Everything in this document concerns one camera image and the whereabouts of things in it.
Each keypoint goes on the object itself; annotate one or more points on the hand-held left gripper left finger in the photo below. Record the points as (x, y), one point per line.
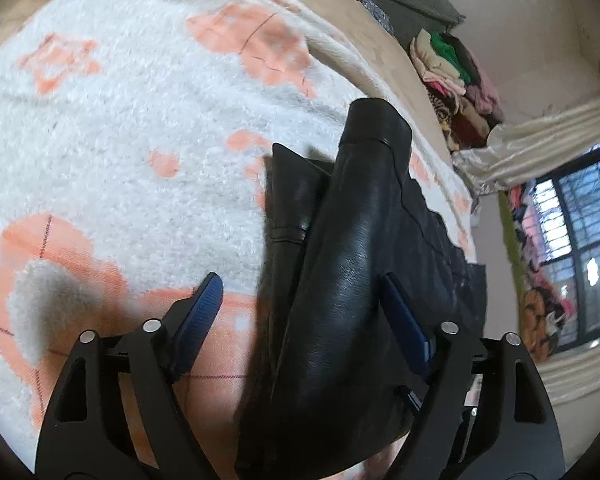
(197, 325)

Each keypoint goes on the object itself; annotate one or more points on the cream curtain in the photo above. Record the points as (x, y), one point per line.
(540, 135)

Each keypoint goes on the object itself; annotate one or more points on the black leather jacket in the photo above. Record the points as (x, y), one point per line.
(345, 285)

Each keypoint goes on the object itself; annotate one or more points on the pile of folded clothes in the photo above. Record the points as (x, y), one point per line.
(455, 85)

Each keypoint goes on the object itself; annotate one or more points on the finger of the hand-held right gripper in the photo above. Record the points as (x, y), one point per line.
(412, 398)

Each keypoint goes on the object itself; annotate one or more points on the white blanket with orange prints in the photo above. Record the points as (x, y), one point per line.
(130, 135)

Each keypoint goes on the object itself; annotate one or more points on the dark framed window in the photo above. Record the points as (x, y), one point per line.
(580, 240)

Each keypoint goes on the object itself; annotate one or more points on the dark patterned cloth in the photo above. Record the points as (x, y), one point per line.
(377, 10)

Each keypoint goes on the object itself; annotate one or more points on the colourful printed cloth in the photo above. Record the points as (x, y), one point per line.
(540, 285)

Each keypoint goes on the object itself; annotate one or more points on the green cloth cover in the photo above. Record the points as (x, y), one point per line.
(511, 245)

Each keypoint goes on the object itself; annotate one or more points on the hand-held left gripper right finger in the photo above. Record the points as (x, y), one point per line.
(405, 320)

